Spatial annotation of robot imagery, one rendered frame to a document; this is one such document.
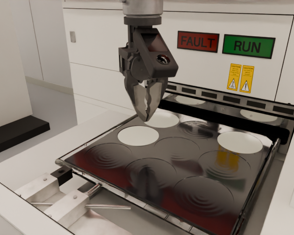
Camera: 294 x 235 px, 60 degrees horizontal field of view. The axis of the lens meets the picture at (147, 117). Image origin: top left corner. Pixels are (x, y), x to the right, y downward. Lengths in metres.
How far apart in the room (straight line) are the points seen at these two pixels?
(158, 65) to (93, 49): 0.57
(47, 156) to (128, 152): 0.26
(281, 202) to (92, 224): 0.28
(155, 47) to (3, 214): 0.33
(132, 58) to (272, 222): 0.34
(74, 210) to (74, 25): 0.72
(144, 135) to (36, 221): 0.35
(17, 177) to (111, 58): 0.48
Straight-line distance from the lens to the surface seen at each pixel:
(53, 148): 0.77
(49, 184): 0.49
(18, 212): 0.38
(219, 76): 0.71
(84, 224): 0.45
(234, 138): 0.65
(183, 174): 0.50
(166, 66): 0.42
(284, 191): 0.41
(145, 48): 0.45
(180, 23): 0.74
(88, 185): 0.56
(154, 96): 0.53
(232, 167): 0.54
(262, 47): 0.67
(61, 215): 0.43
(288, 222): 0.36
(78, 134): 0.82
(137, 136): 0.62
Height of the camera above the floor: 1.20
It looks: 25 degrees down
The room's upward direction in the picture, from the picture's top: straight up
